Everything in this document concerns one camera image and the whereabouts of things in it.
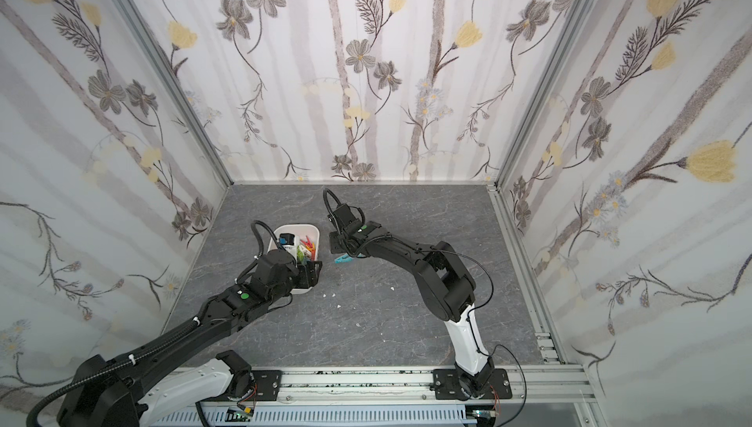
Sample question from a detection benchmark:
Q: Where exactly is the teal clothespin upper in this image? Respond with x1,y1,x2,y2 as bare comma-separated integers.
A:
334,255,354,264

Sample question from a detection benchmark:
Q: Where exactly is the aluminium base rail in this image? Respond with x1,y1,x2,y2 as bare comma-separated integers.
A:
108,364,606,427

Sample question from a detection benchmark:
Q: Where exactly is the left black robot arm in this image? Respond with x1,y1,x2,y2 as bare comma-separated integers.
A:
25,221,322,426

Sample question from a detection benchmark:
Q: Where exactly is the white plastic storage box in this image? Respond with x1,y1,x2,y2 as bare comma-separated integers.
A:
274,223,323,295

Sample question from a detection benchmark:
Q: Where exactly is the white cable duct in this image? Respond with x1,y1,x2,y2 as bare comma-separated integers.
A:
154,403,477,426

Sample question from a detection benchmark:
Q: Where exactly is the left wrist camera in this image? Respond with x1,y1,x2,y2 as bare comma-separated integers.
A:
278,232,296,248

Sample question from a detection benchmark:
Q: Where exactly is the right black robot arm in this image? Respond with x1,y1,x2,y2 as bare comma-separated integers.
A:
323,188,513,402

